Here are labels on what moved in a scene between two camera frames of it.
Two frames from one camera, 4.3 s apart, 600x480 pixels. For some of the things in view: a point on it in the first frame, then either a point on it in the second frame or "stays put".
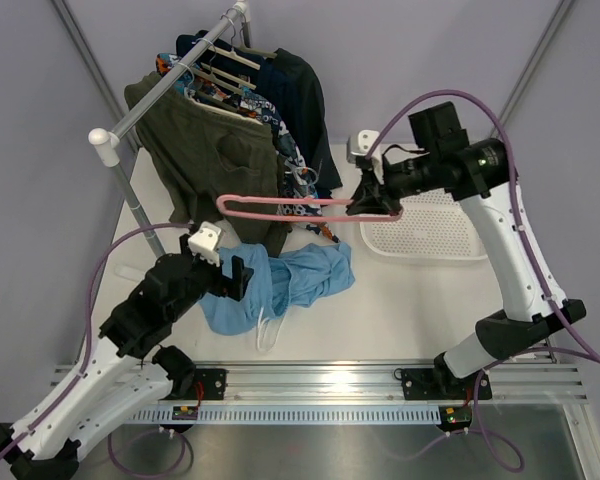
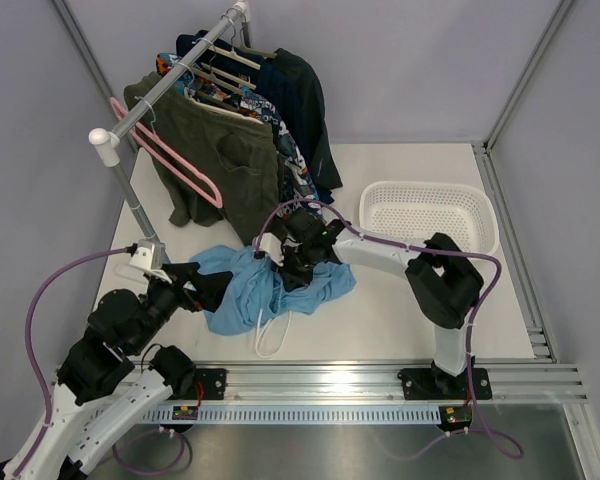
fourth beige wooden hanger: [222, 111] stays put
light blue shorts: [275, 285] stays put
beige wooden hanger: [254, 52] stays put
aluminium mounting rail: [341, 395] stays put
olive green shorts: [198, 153] stays put
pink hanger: [223, 200] -> [170, 163]
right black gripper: [374, 198] -> [291, 277]
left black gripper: [225, 286] -> [209, 288]
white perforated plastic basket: [434, 230] stays put
